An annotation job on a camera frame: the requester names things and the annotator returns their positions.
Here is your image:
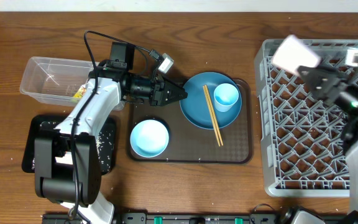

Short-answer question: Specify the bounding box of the wooden chopstick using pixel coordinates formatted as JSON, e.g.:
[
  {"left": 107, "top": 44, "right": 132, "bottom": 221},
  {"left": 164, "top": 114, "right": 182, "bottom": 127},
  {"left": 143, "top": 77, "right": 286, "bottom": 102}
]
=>
[
  {"left": 203, "top": 85, "right": 224, "bottom": 146},
  {"left": 203, "top": 85, "right": 222, "bottom": 147}
]

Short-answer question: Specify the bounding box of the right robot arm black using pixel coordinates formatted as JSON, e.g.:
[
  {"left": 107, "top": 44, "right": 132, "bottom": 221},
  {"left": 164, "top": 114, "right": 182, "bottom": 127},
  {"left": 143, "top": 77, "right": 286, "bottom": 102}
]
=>
[{"left": 297, "top": 66, "right": 358, "bottom": 223}]

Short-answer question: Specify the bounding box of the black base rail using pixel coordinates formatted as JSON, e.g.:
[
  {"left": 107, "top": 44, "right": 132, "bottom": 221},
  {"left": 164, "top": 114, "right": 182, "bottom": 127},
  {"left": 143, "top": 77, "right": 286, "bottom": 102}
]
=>
[{"left": 42, "top": 210, "right": 345, "bottom": 224}]

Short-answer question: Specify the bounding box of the black waste tray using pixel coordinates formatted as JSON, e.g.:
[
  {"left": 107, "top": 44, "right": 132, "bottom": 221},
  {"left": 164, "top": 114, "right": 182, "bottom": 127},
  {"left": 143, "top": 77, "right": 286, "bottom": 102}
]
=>
[{"left": 21, "top": 114, "right": 117, "bottom": 175}]

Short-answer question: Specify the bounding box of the light blue cup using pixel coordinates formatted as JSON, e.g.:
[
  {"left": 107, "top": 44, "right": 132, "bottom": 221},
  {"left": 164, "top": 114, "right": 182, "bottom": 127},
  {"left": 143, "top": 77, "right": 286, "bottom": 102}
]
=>
[{"left": 213, "top": 83, "right": 240, "bottom": 112}]

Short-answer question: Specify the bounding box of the yellow snack wrapper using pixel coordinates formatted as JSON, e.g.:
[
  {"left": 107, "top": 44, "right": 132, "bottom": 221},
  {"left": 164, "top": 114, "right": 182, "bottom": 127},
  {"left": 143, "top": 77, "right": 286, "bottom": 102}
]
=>
[{"left": 73, "top": 87, "right": 86, "bottom": 99}]

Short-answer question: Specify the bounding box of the clear plastic bin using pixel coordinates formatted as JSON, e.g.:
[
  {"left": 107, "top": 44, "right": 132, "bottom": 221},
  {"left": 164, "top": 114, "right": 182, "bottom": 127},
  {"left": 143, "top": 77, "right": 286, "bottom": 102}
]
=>
[{"left": 19, "top": 56, "right": 127, "bottom": 111}]

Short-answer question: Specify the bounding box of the light blue bowl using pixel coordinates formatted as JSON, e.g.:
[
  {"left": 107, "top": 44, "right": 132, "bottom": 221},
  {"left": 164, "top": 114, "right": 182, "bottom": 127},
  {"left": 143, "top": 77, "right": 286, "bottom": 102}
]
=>
[{"left": 130, "top": 119, "right": 170, "bottom": 158}]

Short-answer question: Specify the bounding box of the dark blue plate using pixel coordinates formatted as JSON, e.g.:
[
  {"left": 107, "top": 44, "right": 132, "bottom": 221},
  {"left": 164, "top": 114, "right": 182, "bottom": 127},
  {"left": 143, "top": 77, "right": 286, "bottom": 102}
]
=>
[{"left": 180, "top": 72, "right": 242, "bottom": 129}]

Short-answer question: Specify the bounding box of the grey dishwasher rack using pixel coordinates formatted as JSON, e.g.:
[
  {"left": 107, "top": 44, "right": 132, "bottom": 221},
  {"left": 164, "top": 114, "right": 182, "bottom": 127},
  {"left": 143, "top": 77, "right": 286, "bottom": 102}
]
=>
[{"left": 254, "top": 39, "right": 349, "bottom": 197}]

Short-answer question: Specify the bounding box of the wooden chopstick right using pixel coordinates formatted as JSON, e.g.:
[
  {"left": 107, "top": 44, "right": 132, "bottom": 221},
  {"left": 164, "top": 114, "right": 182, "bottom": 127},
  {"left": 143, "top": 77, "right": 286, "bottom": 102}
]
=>
[{"left": 203, "top": 85, "right": 224, "bottom": 146}]

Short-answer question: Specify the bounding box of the pink cup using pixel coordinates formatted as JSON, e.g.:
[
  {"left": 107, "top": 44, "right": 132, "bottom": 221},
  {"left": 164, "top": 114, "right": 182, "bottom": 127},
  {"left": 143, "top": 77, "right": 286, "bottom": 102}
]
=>
[{"left": 272, "top": 35, "right": 321, "bottom": 77}]

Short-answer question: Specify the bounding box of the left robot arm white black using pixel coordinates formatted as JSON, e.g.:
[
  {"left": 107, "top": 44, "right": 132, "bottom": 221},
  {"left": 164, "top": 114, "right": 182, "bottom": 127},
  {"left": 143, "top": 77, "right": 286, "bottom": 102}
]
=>
[{"left": 34, "top": 60, "right": 188, "bottom": 223}]

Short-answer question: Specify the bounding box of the white rice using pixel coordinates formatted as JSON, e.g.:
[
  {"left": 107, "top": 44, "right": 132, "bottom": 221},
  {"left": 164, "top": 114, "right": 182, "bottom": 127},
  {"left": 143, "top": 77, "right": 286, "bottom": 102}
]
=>
[{"left": 31, "top": 121, "right": 115, "bottom": 170}]

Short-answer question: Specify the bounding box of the brown serving tray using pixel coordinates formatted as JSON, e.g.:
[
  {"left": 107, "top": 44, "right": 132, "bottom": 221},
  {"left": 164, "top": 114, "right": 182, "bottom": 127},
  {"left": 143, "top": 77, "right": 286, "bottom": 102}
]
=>
[{"left": 127, "top": 78, "right": 254, "bottom": 164}]

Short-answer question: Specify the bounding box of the wooden chopstick left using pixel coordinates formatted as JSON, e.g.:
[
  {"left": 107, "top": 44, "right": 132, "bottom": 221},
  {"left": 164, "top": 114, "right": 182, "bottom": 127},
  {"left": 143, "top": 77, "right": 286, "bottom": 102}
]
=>
[{"left": 203, "top": 85, "right": 222, "bottom": 147}]

